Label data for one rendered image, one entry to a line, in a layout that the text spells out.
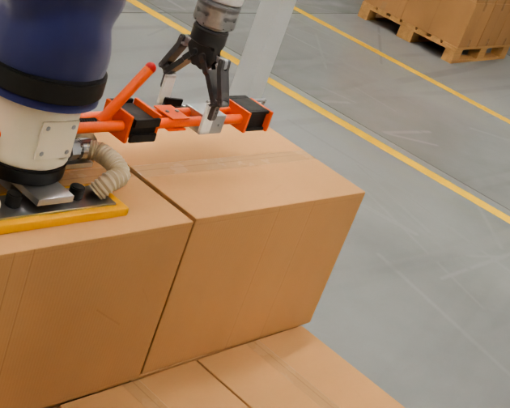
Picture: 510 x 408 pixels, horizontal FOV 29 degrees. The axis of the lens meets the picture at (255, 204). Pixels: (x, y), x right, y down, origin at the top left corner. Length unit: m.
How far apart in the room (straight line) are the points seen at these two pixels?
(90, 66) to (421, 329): 2.59
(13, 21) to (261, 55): 3.31
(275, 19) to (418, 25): 4.00
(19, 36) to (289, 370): 1.10
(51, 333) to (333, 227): 0.83
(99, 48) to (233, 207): 0.55
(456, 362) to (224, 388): 1.84
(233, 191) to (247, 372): 0.44
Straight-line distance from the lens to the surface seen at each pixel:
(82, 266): 1.84
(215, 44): 2.05
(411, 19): 8.83
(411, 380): 3.71
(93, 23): 1.70
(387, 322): 4.00
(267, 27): 4.93
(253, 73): 4.98
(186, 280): 2.11
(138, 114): 2.01
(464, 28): 8.62
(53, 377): 1.99
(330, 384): 2.43
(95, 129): 1.92
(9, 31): 1.72
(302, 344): 2.53
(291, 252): 2.35
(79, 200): 1.88
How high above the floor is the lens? 1.81
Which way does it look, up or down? 24 degrees down
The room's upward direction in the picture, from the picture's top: 21 degrees clockwise
